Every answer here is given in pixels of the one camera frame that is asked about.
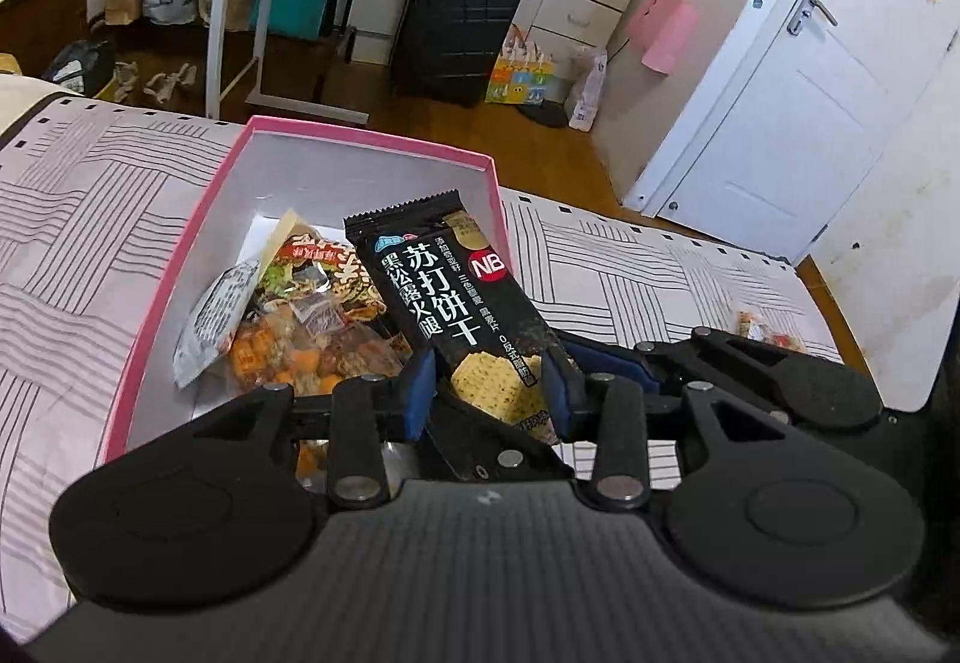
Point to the white door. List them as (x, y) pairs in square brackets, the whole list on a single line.
[(787, 130)]

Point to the large clear coated peanut bag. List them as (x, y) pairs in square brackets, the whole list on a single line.
[(300, 355)]

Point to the beige slipper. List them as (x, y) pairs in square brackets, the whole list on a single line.
[(171, 84), (127, 82)]

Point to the black bag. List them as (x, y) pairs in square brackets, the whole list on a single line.
[(79, 67)]

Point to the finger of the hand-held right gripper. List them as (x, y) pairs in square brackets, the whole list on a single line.
[(487, 453), (607, 355)]

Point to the black cracker packet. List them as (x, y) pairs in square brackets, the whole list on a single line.
[(450, 303)]

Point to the black suitcase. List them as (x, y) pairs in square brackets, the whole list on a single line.
[(457, 25)]

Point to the small clear coated peanut bag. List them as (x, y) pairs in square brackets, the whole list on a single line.
[(769, 333)]

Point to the pink paper bag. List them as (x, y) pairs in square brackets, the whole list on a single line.
[(664, 33)]

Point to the grey snack packet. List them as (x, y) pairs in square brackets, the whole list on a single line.
[(214, 325)]

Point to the colourful cardboard box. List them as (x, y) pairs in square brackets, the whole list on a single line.
[(521, 78)]

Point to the black round floor object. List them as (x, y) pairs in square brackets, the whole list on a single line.
[(544, 114)]

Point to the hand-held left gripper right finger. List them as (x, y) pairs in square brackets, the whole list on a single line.
[(556, 400)]

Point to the white plastic packet bag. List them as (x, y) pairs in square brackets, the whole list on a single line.
[(586, 93)]

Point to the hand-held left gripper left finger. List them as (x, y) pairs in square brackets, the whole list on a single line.
[(416, 400)]

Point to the wooden cabinet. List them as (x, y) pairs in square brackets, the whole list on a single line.
[(45, 18)]

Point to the beige noodle packet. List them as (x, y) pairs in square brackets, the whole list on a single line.
[(300, 265)]

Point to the pink cardboard box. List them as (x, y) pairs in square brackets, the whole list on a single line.
[(337, 183)]

